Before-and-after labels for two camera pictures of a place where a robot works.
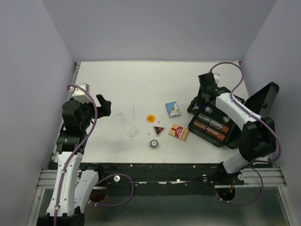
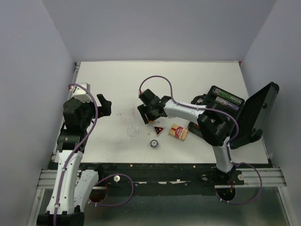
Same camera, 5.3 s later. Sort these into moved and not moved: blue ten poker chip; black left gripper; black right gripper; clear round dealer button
Moved: black right gripper
Not moved: clear round dealer button; blue ten poker chip; black left gripper
